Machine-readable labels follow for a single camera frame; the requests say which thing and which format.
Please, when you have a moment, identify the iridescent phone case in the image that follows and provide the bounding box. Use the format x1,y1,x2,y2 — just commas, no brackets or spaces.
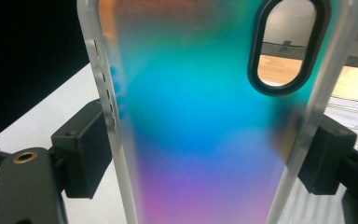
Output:
76,0,358,224

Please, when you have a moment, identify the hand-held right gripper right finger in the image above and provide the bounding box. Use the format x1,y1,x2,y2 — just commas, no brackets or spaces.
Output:
297,114,358,196

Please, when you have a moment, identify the wooden table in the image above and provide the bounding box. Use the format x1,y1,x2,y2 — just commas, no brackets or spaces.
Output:
256,54,358,105

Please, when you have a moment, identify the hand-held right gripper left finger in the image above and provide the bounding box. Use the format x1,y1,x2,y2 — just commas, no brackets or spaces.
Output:
50,99,113,200

